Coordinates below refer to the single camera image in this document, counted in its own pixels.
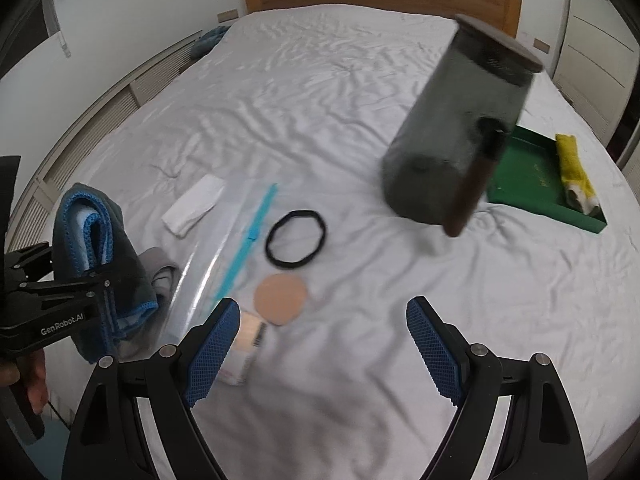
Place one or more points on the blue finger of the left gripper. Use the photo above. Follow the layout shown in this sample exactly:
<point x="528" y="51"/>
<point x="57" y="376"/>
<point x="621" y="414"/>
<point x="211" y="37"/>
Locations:
<point x="32" y="293"/>

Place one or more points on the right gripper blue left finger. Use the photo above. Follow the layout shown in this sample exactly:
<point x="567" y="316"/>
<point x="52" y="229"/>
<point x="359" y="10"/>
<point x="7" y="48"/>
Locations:
<point x="206" y="346"/>

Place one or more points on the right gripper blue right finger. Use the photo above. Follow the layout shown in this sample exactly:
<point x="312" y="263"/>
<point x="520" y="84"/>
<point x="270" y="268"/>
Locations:
<point x="433" y="340"/>

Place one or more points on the small tissue packet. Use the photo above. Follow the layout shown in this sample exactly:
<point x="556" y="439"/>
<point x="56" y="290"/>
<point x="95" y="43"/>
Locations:
<point x="243" y="351"/>

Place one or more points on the blue grey microfiber cloth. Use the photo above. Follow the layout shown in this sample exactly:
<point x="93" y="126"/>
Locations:
<point x="89" y="237"/>

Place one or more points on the clear zip bag blue slider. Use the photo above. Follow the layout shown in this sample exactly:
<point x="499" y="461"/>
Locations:
<point x="224" y="240"/>

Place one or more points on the beige round powder puff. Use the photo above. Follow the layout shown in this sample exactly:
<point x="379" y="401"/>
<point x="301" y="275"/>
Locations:
<point x="279" y="298"/>

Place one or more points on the grey face mask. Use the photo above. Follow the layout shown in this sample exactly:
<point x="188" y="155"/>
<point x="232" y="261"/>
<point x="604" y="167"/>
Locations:
<point x="164" y="275"/>

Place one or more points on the white cloth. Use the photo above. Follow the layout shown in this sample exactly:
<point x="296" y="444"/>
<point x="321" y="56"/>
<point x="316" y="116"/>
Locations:
<point x="193" y="205"/>

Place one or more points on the yellow towel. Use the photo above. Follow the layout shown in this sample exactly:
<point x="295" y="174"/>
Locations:
<point x="579" y="192"/>

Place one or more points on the person's left hand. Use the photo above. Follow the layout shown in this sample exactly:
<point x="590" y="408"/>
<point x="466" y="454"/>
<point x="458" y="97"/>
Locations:
<point x="35" y="370"/>

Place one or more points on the dark glass jar wooden lid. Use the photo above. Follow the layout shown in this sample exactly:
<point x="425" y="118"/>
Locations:
<point x="441" y="160"/>

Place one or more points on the white bed duvet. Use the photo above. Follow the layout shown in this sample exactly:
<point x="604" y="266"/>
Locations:
<point x="309" y="99"/>

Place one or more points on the green tray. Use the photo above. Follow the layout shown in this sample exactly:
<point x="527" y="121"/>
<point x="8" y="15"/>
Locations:
<point x="528" y="178"/>

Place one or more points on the teal towel on nightstand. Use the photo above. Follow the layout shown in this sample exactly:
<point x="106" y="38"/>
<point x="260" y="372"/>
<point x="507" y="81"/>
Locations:
<point x="207" y="42"/>

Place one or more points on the white wardrobe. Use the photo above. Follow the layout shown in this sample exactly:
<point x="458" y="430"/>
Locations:
<point x="597" y="67"/>

